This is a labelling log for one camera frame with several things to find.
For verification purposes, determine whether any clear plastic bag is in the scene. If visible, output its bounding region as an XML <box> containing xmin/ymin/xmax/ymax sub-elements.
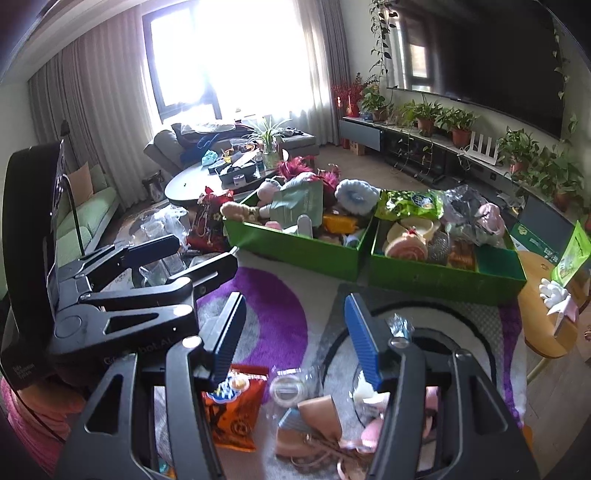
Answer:
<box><xmin>139</xmin><ymin>205</ymin><xmax>190</xmax><ymax>241</ymax></box>

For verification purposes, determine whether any white blue fluffy ring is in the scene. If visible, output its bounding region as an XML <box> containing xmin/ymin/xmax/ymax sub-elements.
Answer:
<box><xmin>335</xmin><ymin>179</ymin><xmax>382</xmax><ymax>215</ymax></box>

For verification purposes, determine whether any clear wrapped candy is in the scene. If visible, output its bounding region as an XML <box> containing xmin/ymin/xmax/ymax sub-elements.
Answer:
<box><xmin>387</xmin><ymin>314</ymin><xmax>416</xmax><ymax>343</ymax></box>

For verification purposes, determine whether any orange snack packet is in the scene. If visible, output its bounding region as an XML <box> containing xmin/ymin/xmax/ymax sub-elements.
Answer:
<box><xmin>202</xmin><ymin>364</ymin><xmax>269</xmax><ymax>452</ymax></box>

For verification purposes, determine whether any clear tape roll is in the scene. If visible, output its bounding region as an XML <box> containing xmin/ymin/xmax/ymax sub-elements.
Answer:
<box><xmin>270</xmin><ymin>374</ymin><xmax>308</xmax><ymax>408</ymax></box>

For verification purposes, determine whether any orange patterned packet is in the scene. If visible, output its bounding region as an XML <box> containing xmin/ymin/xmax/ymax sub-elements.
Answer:
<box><xmin>450</xmin><ymin>244</ymin><xmax>476</xmax><ymax>271</ymax></box>

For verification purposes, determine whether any green cardboard box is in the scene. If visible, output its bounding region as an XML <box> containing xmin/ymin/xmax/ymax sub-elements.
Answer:
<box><xmin>369</xmin><ymin>217</ymin><xmax>528</xmax><ymax>305</ymax></box>
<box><xmin>223</xmin><ymin>188</ymin><xmax>382</xmax><ymax>282</ymax></box>

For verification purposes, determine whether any small white item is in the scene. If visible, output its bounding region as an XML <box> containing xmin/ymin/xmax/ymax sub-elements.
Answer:
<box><xmin>353</xmin><ymin>369</ymin><xmax>391</xmax><ymax>407</ymax></box>

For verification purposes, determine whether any green printed packet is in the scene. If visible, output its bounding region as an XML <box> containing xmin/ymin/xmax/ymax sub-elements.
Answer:
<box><xmin>551</xmin><ymin>220</ymin><xmax>591</xmax><ymax>289</ymax></box>

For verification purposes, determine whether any white router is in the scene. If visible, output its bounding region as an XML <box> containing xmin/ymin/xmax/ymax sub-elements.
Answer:
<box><xmin>468</xmin><ymin>131</ymin><xmax>502</xmax><ymax>165</ymax></box>

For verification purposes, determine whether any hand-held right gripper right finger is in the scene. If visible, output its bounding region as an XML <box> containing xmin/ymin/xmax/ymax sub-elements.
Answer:
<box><xmin>344</xmin><ymin>293</ymin><xmax>541</xmax><ymax>480</ymax></box>

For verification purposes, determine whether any spider plant in vase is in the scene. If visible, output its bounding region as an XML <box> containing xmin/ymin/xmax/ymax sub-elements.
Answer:
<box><xmin>249</xmin><ymin>117</ymin><xmax>289</xmax><ymax>168</ymax></box>

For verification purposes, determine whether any orange cushion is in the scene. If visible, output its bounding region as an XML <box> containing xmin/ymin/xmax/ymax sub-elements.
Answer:
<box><xmin>68</xmin><ymin>164</ymin><xmax>95</xmax><ymax>195</ymax></box>

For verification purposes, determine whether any pile of clothes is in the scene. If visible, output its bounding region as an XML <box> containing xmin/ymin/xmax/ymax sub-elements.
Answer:
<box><xmin>173</xmin><ymin>121</ymin><xmax>259</xmax><ymax>149</ymax></box>

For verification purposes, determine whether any purple white patterned rug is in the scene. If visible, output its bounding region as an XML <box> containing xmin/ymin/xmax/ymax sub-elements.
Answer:
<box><xmin>106</xmin><ymin>249</ymin><xmax>532</xmax><ymax>480</ymax></box>

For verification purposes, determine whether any pink teddy bear plush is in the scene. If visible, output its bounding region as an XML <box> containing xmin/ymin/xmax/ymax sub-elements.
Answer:
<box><xmin>360</xmin><ymin>390</ymin><xmax>439</xmax><ymax>455</ymax></box>

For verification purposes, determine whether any grey sofa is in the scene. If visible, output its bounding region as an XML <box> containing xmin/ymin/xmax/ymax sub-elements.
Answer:
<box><xmin>143</xmin><ymin>122</ymin><xmax>319</xmax><ymax>174</ymax></box>

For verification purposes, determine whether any rose gold ribbon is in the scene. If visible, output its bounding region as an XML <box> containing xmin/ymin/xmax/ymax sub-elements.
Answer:
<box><xmin>295</xmin><ymin>434</ymin><xmax>376</xmax><ymax>480</ymax></box>

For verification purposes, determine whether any white glove toy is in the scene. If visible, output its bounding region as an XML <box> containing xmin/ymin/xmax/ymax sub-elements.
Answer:
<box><xmin>539</xmin><ymin>277</ymin><xmax>574</xmax><ymax>311</ymax></box>

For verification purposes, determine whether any grey television cabinet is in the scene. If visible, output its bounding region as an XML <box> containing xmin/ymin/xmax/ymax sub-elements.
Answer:
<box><xmin>339</xmin><ymin>115</ymin><xmax>578</xmax><ymax>208</ymax></box>

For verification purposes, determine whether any dark grey box lid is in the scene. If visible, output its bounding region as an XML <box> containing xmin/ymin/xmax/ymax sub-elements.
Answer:
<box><xmin>510</xmin><ymin>196</ymin><xmax>578</xmax><ymax>266</ymax></box>

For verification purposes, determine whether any red flower decoration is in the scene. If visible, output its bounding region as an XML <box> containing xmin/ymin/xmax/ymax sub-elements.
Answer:
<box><xmin>331</xmin><ymin>76</ymin><xmax>365</xmax><ymax>118</ymax></box>

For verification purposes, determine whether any potted green plant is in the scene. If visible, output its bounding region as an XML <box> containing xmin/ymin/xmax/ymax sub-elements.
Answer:
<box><xmin>443</xmin><ymin>108</ymin><xmax>478</xmax><ymax>148</ymax></box>
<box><xmin>531</xmin><ymin>148</ymin><xmax>585</xmax><ymax>210</ymax></box>
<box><xmin>360</xmin><ymin>85</ymin><xmax>391</xmax><ymax>121</ymax></box>
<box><xmin>413</xmin><ymin>99</ymin><xmax>444</xmax><ymax>137</ymax></box>
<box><xmin>496</xmin><ymin>129</ymin><xmax>539</xmax><ymax>174</ymax></box>

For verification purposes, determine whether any green sofa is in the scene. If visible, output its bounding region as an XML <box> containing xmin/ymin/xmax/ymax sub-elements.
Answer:
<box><xmin>54</xmin><ymin>164</ymin><xmax>122</xmax><ymax>268</ymax></box>

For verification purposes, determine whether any green snack bag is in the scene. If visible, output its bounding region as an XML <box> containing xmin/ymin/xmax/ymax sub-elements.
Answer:
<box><xmin>375</xmin><ymin>189</ymin><xmax>444</xmax><ymax>220</ymax></box>

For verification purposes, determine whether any pink swiss roll toy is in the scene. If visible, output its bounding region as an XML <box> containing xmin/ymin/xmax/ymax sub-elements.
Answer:
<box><xmin>384</xmin><ymin>231</ymin><xmax>430</xmax><ymax>262</ymax></box>

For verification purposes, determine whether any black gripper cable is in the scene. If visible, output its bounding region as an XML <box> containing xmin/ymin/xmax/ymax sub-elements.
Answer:
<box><xmin>60</xmin><ymin>120</ymin><xmax>88</xmax><ymax>257</ymax></box>

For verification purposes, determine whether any pale bunny plush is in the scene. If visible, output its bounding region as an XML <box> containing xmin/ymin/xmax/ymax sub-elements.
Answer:
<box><xmin>256</xmin><ymin>178</ymin><xmax>296</xmax><ymax>217</ymax></box>

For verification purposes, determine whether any metal mesh scrubber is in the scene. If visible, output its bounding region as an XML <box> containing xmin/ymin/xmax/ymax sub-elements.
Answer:
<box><xmin>427</xmin><ymin>231</ymin><xmax>453</xmax><ymax>264</ymax></box>

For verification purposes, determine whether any beige curtain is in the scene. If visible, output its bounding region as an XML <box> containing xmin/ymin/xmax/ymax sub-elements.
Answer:
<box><xmin>28</xmin><ymin>9</ymin><xmax>162</xmax><ymax>217</ymax></box>

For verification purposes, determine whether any clear bag with dark contents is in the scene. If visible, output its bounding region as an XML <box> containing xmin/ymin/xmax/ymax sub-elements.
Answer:
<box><xmin>438</xmin><ymin>185</ymin><xmax>506</xmax><ymax>245</ymax></box>

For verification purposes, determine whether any hanging green vine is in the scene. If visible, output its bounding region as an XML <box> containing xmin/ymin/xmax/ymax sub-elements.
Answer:
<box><xmin>369</xmin><ymin>0</ymin><xmax>398</xmax><ymax>84</ymax></box>

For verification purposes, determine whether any large black television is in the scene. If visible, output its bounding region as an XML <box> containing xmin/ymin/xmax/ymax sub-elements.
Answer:
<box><xmin>388</xmin><ymin>0</ymin><xmax>566</xmax><ymax>139</ymax></box>

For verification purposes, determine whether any brown teddy plush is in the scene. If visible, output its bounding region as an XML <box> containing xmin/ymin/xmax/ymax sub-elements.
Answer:
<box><xmin>221</xmin><ymin>200</ymin><xmax>259</xmax><ymax>223</ymax></box>

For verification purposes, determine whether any sheer white curtain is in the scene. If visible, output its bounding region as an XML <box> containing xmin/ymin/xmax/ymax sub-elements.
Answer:
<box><xmin>295</xmin><ymin>0</ymin><xmax>345</xmax><ymax>144</ymax></box>

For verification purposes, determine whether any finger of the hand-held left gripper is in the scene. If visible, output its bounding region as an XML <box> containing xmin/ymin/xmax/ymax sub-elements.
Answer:
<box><xmin>47</xmin><ymin>251</ymin><xmax>240</xmax><ymax>355</ymax></box>
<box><xmin>56</xmin><ymin>234</ymin><xmax>182</xmax><ymax>319</ymax></box>

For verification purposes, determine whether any green pouch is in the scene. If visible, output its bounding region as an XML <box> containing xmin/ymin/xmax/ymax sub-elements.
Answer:
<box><xmin>270</xmin><ymin>180</ymin><xmax>324</xmax><ymax>227</ymax></box>

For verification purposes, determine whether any red gift bag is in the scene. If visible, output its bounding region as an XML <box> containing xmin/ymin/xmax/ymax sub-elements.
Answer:
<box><xmin>187</xmin><ymin>187</ymin><xmax>235</xmax><ymax>253</ymax></box>

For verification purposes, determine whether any round wooden table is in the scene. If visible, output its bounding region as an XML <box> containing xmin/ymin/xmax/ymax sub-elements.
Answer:
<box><xmin>517</xmin><ymin>251</ymin><xmax>591</xmax><ymax>374</ymax></box>

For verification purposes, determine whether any black tray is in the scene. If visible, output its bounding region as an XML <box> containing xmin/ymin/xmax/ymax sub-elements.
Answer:
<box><xmin>217</xmin><ymin>161</ymin><xmax>259</xmax><ymax>186</ymax></box>

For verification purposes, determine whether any bright window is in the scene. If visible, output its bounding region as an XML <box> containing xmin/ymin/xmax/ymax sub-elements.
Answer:
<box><xmin>142</xmin><ymin>0</ymin><xmax>315</xmax><ymax>123</ymax></box>

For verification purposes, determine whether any pink leather bow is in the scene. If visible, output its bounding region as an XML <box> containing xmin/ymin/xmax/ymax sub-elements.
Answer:
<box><xmin>277</xmin><ymin>394</ymin><xmax>345</xmax><ymax>457</ymax></box>

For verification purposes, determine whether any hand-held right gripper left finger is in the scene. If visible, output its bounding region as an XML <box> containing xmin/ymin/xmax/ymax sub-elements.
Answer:
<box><xmin>55</xmin><ymin>292</ymin><xmax>247</xmax><ymax>480</ymax></box>

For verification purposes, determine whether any pale pink plush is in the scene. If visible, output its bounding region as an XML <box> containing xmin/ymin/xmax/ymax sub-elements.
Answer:
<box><xmin>475</xmin><ymin>203</ymin><xmax>506</xmax><ymax>236</ymax></box>

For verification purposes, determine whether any dark round coffee table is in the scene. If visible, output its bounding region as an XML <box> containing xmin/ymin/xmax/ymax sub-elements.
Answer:
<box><xmin>165</xmin><ymin>159</ymin><xmax>282</xmax><ymax>204</ymax></box>

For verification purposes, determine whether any magenta feather toy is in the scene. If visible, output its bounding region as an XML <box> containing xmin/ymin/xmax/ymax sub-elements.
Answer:
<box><xmin>277</xmin><ymin>157</ymin><xmax>342</xmax><ymax>186</ymax></box>

